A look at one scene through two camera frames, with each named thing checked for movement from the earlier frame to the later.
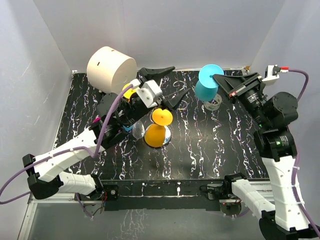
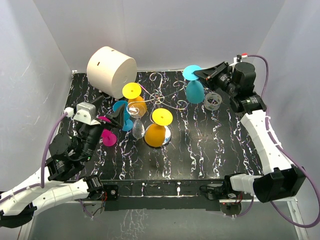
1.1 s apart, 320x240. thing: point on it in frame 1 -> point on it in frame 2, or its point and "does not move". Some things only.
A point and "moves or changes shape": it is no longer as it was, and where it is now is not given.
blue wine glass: x=206 y=87 moves or changes shape
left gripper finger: x=173 y=100 -> x=118 y=116
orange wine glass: x=155 y=133 does not move
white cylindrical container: x=108 y=69 does not move
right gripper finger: x=230 y=83 -> x=208 y=72
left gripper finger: x=149 y=74 -> x=98 y=103
